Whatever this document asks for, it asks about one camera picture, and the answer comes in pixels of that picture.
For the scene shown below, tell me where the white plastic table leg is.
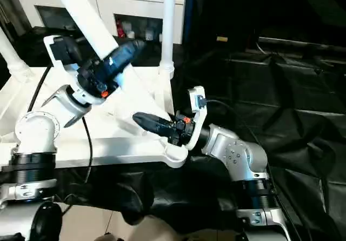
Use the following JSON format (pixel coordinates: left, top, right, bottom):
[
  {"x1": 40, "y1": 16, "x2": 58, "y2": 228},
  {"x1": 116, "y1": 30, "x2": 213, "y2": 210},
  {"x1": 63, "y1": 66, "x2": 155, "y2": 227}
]
[
  {"x1": 0, "y1": 27, "x2": 29, "y2": 81},
  {"x1": 159, "y1": 0, "x2": 179, "y2": 81},
  {"x1": 48, "y1": 0, "x2": 175, "y2": 140}
]

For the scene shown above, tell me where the white cabinet with glass doors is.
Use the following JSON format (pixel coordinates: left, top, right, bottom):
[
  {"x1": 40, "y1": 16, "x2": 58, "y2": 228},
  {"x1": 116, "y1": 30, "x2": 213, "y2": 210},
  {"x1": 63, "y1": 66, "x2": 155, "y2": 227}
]
[{"x1": 11, "y1": 0, "x2": 189, "y2": 43}]

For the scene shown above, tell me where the black work mat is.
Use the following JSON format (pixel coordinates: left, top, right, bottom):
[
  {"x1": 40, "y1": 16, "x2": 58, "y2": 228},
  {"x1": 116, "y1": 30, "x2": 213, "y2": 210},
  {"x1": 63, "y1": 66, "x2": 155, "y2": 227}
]
[{"x1": 0, "y1": 28, "x2": 346, "y2": 241}]

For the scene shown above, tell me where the dark low shelf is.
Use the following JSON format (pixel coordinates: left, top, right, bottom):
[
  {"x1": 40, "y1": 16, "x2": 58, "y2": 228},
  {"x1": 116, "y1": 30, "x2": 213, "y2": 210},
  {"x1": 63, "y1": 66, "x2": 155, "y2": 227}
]
[{"x1": 256, "y1": 36, "x2": 346, "y2": 53}]

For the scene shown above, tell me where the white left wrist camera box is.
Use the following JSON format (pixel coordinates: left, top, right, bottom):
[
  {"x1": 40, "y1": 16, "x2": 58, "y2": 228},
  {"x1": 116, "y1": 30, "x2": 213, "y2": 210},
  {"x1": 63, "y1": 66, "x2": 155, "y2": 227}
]
[{"x1": 42, "y1": 34, "x2": 82, "y2": 70}]

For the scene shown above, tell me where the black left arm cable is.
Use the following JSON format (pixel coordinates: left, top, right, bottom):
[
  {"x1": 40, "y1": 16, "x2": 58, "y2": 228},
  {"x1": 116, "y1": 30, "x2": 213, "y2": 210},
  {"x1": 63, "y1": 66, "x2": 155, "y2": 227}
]
[{"x1": 26, "y1": 66, "x2": 95, "y2": 209}]

